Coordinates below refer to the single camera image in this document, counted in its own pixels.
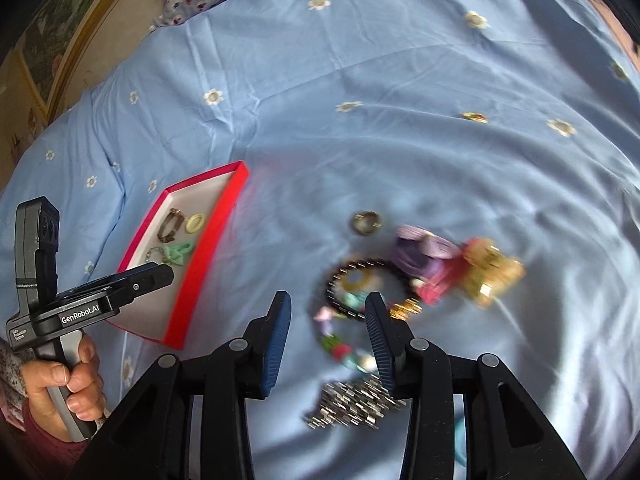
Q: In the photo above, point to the gold framed painting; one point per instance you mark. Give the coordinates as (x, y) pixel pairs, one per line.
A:
(60, 25)

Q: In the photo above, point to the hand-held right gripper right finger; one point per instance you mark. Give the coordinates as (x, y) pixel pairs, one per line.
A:
(380, 340)

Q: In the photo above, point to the small gold ornament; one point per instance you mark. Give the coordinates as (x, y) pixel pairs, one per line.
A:
(475, 118)

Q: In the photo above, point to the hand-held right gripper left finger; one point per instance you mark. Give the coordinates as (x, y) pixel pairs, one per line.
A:
(280, 340)

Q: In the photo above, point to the person's left forearm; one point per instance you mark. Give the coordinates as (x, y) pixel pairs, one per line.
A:
(45, 455)

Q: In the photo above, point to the golden hair claw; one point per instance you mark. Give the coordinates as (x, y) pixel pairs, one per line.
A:
(490, 270)

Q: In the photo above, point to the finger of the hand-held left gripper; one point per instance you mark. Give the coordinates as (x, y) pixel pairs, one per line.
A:
(145, 282)

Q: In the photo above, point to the floral patterned cloth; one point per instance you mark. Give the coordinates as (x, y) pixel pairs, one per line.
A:
(10, 375)

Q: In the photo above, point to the pink hair clip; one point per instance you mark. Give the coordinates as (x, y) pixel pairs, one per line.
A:
(435, 285)

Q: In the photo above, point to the person's left hand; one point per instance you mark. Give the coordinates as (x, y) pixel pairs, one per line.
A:
(47, 380)

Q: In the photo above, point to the red cardboard box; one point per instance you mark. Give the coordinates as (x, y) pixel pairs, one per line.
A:
(145, 316)

